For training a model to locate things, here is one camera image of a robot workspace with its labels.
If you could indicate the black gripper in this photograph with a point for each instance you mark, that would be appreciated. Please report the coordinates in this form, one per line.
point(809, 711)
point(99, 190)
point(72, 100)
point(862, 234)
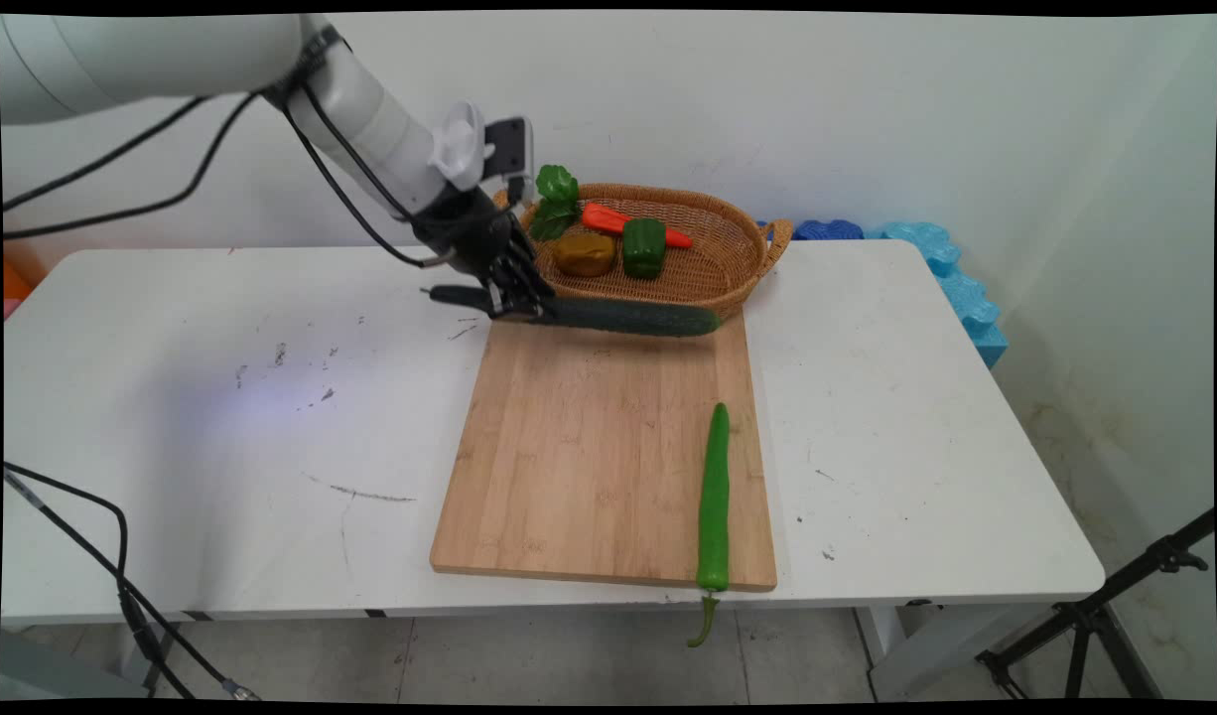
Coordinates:
point(465, 233)

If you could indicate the dark green cucumber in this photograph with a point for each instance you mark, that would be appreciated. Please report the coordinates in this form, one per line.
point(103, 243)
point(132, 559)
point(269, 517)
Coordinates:
point(628, 318)

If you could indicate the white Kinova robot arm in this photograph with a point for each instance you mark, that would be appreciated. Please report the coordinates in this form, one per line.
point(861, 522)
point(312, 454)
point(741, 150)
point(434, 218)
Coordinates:
point(122, 60)

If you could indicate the brown toy potato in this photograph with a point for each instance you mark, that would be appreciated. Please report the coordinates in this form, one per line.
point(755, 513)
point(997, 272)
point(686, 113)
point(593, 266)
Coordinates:
point(584, 254)

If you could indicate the green leafy toy vegetable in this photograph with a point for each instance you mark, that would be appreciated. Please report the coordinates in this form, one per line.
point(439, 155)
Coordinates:
point(556, 191)

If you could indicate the orange toy carrot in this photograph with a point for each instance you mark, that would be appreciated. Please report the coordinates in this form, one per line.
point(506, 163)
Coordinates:
point(605, 218)

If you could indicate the green toy bell pepper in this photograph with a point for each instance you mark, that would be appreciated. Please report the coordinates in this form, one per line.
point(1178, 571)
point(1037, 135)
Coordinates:
point(644, 248)

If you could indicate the wooden cutting board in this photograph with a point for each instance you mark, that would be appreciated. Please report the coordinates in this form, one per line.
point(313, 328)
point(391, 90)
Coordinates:
point(589, 457)

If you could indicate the woven wicker basket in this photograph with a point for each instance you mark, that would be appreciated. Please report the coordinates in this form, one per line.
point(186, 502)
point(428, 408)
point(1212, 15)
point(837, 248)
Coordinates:
point(718, 268)

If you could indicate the long green chili pepper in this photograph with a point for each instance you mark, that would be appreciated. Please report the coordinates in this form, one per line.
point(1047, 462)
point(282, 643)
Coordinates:
point(713, 497)

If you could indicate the light blue foam mat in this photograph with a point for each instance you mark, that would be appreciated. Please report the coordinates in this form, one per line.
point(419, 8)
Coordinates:
point(956, 288)

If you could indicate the orange box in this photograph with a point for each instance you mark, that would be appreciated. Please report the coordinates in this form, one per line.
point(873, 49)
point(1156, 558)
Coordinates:
point(13, 283)

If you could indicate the white table leg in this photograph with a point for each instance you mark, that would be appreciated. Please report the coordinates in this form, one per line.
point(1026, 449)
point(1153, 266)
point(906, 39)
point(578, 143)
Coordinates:
point(911, 650)

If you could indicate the black tripod stand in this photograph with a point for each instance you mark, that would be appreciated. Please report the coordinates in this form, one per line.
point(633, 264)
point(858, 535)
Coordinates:
point(1090, 616)

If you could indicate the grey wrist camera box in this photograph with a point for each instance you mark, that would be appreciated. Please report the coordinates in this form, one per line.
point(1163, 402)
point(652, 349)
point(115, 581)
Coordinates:
point(510, 147)

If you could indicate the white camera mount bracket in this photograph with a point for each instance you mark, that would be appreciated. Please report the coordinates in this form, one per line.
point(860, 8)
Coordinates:
point(460, 147)

